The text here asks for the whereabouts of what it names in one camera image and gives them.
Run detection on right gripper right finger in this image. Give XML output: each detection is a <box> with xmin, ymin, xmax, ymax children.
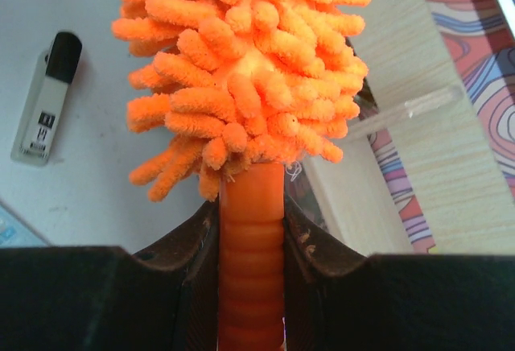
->
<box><xmin>284</xmin><ymin>198</ymin><xmax>514</xmax><ymax>350</ymax></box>

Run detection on wooden bookshelf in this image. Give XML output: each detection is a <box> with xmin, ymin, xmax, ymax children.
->
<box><xmin>305</xmin><ymin>0</ymin><xmax>514</xmax><ymax>254</ymax></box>

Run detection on grey pocket calculator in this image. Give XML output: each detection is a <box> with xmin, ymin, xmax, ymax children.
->
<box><xmin>0</xmin><ymin>204</ymin><xmax>51</xmax><ymax>249</ymax></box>

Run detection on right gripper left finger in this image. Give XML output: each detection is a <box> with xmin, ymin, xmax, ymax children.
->
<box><xmin>1</xmin><ymin>202</ymin><xmax>219</xmax><ymax>350</ymax></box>

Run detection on orange microfiber duster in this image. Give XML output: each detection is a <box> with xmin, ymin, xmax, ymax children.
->
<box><xmin>112</xmin><ymin>0</ymin><xmax>371</xmax><ymax>350</ymax></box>

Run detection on black and white stapler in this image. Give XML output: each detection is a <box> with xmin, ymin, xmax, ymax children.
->
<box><xmin>10</xmin><ymin>31</ymin><xmax>82</xmax><ymax>167</ymax></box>

